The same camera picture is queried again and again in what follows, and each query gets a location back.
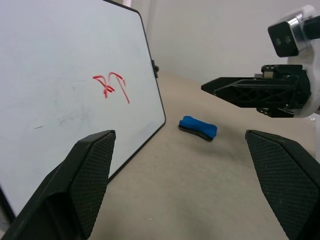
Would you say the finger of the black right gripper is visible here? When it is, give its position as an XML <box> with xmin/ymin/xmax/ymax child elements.
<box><xmin>214</xmin><ymin>79</ymin><xmax>299</xmax><ymax>109</ymax></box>
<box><xmin>200</xmin><ymin>76</ymin><xmax>259</xmax><ymax>96</ymax></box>

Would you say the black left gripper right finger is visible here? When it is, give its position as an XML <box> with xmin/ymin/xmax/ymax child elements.
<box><xmin>244</xmin><ymin>129</ymin><xmax>320</xmax><ymax>240</ymax></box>

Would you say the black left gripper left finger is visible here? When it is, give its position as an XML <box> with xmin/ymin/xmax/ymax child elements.
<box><xmin>0</xmin><ymin>129</ymin><xmax>117</xmax><ymax>240</ymax></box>

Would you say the blue whiteboard eraser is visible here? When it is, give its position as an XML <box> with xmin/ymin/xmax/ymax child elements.
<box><xmin>177</xmin><ymin>115</ymin><xmax>218</xmax><ymax>143</ymax></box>

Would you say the black whiteboard side knob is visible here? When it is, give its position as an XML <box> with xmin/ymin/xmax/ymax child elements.
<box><xmin>150</xmin><ymin>59</ymin><xmax>161</xmax><ymax>80</ymax></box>

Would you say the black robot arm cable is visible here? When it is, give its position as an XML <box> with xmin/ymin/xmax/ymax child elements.
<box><xmin>303</xmin><ymin>15</ymin><xmax>320</xmax><ymax>41</ymax></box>

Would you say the white whiteboard with black frame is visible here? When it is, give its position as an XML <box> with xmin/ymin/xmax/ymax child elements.
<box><xmin>0</xmin><ymin>0</ymin><xmax>168</xmax><ymax>227</ymax></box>

